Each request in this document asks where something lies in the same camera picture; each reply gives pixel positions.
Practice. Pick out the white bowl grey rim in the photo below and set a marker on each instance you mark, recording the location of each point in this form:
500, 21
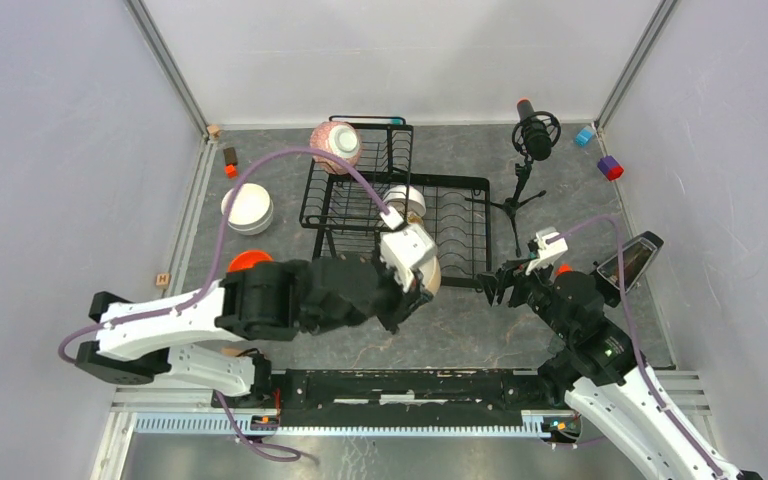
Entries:
254, 228

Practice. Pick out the brown block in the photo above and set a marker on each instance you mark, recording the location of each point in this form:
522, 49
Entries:
230, 156

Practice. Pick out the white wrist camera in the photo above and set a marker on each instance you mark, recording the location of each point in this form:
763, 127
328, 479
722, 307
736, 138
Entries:
405, 251
550, 246

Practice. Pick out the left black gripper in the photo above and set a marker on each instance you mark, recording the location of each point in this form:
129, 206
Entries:
418, 294

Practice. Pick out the pink floral bowl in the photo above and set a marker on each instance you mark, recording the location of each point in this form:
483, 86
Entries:
338, 138

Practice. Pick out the black microphone on tripod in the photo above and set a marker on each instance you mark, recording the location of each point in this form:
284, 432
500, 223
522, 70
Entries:
533, 137

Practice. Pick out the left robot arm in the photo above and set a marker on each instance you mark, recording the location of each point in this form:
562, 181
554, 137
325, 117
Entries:
135, 343

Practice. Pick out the white bowl behind rack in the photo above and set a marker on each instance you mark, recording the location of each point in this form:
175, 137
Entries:
406, 198

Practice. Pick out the orange bowl rack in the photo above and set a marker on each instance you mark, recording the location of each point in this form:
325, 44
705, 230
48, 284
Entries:
248, 259

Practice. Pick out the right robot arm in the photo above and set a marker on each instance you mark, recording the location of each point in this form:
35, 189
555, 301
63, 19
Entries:
599, 374

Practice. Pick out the patterned cream bowl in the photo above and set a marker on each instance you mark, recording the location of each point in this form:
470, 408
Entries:
413, 217

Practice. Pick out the purple red block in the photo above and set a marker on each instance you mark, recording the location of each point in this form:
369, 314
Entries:
610, 168

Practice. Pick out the blue block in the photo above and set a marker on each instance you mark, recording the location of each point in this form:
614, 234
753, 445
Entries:
585, 135

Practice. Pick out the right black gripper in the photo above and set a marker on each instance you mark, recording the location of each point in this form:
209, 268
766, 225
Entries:
509, 272

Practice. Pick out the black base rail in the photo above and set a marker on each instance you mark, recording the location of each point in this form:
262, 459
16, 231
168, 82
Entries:
399, 398

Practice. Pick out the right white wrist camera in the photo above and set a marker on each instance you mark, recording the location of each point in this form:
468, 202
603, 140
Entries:
550, 246

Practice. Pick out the beige ceramic bowl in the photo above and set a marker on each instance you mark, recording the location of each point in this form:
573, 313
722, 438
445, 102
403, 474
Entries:
431, 275

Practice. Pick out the black wire dish rack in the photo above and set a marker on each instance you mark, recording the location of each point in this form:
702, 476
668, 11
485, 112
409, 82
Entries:
454, 210

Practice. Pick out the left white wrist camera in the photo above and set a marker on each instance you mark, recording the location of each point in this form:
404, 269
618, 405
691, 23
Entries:
405, 251

